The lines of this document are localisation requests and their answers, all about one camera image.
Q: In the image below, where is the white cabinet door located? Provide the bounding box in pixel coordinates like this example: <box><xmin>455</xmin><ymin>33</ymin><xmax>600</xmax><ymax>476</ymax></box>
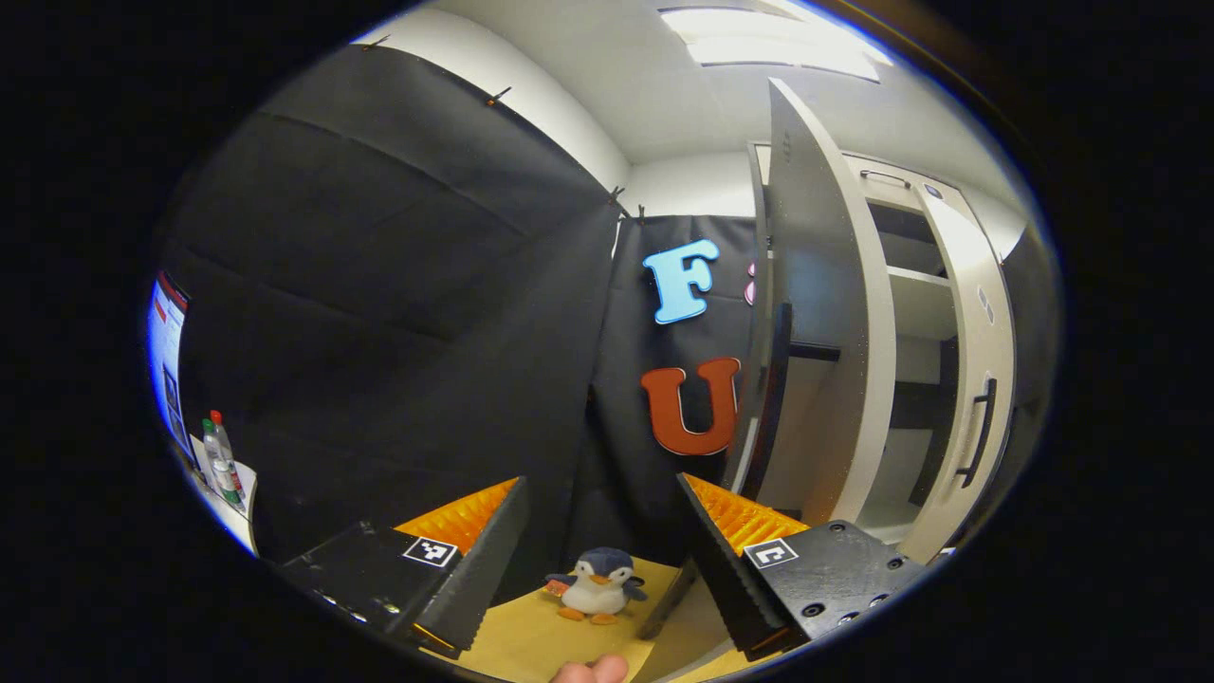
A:
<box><xmin>759</xmin><ymin>78</ymin><xmax>898</xmax><ymax>527</ymax></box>
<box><xmin>899</xmin><ymin>182</ymin><xmax>1018</xmax><ymax>565</ymax></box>

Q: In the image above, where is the white cabinet drawer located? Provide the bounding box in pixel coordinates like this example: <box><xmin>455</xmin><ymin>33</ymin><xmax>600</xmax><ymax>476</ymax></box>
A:
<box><xmin>844</xmin><ymin>152</ymin><xmax>973</xmax><ymax>217</ymax></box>

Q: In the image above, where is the black backdrop cloth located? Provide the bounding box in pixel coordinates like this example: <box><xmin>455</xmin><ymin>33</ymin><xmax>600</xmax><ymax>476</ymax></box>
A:
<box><xmin>152</xmin><ymin>43</ymin><xmax>1061</xmax><ymax>580</ymax></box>

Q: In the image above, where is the clear bottle red cap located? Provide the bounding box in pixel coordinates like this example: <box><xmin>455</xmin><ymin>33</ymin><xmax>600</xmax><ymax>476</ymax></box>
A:
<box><xmin>209</xmin><ymin>410</ymin><xmax>247</xmax><ymax>506</ymax></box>

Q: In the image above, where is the clear bottle green cap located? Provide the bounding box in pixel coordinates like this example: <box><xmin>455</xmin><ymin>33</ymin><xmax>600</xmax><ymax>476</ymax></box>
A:
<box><xmin>200</xmin><ymin>418</ymin><xmax>225</xmax><ymax>496</ymax></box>

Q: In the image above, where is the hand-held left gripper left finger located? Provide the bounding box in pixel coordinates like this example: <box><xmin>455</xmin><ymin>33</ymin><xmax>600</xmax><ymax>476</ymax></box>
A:
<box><xmin>275</xmin><ymin>475</ymin><xmax>530</xmax><ymax>661</ymax></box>

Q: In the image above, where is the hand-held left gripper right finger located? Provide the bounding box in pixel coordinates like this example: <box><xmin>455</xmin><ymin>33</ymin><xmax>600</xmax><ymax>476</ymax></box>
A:
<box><xmin>674</xmin><ymin>471</ymin><xmax>927</xmax><ymax>664</ymax></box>

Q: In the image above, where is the black door handle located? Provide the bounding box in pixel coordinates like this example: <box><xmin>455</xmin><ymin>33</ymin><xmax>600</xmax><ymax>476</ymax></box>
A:
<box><xmin>956</xmin><ymin>377</ymin><xmax>998</xmax><ymax>490</ymax></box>

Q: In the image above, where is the computer screen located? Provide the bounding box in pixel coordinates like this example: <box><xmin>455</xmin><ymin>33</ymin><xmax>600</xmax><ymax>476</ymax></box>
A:
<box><xmin>147</xmin><ymin>270</ymin><xmax>191</xmax><ymax>456</ymax></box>

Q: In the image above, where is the large ceiling light panel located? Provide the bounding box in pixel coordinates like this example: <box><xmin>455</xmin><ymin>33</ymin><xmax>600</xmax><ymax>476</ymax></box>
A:
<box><xmin>659</xmin><ymin>5</ymin><xmax>894</xmax><ymax>82</ymax></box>

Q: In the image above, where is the penguin plush toy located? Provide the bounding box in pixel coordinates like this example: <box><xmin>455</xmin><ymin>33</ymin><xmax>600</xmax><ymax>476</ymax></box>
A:
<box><xmin>543</xmin><ymin>547</ymin><xmax>649</xmax><ymax>625</ymax></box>

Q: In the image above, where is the white side table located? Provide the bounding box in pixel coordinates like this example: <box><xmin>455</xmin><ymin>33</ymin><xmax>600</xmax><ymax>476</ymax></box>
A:
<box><xmin>185</xmin><ymin>434</ymin><xmax>260</xmax><ymax>558</ymax></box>

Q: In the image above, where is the white cabinet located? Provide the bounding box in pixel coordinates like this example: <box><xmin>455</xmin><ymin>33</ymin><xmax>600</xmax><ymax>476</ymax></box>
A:
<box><xmin>726</xmin><ymin>140</ymin><xmax>1021</xmax><ymax>565</ymax></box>

